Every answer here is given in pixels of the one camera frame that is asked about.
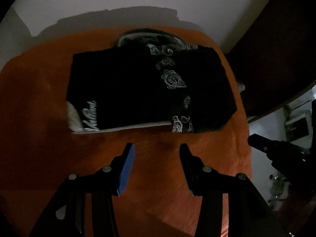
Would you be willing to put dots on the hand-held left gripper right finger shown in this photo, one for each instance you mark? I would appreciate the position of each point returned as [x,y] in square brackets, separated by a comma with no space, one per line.
[191,175]

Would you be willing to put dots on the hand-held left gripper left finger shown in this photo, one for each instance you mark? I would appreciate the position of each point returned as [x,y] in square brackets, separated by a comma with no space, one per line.
[128,167]

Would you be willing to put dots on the white furniture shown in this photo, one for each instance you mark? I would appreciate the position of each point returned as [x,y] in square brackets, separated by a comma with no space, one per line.
[300,126]

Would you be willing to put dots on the black garment with white print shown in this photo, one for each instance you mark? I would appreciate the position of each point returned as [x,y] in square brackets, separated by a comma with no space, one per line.
[123,84]

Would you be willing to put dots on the orange blanket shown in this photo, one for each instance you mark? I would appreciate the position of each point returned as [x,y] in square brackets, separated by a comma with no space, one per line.
[158,158]

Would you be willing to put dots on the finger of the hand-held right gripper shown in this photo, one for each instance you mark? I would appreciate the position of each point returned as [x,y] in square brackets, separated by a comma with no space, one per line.
[263,144]

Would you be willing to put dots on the dark wooden door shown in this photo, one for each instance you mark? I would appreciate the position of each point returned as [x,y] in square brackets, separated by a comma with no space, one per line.
[271,54]

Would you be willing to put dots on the small white cloth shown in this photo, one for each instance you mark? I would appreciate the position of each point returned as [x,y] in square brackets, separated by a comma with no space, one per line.
[240,86]

